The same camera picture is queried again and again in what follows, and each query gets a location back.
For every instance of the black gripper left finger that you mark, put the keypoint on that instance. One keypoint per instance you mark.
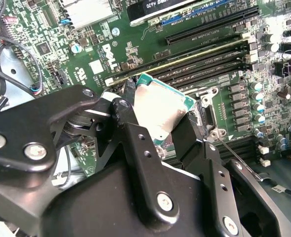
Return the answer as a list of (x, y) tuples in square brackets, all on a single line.
[(24, 128)]

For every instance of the CPU with silver top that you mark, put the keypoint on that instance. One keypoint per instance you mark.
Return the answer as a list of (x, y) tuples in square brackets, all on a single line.
[(157, 108)]

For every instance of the metal locking lever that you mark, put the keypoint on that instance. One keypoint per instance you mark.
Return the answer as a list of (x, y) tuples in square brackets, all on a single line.
[(228, 147)]

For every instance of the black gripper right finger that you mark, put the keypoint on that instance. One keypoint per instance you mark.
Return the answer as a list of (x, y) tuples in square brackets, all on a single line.
[(218, 197)]

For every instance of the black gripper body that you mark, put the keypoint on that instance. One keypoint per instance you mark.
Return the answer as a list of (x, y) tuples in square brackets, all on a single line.
[(98, 209)]

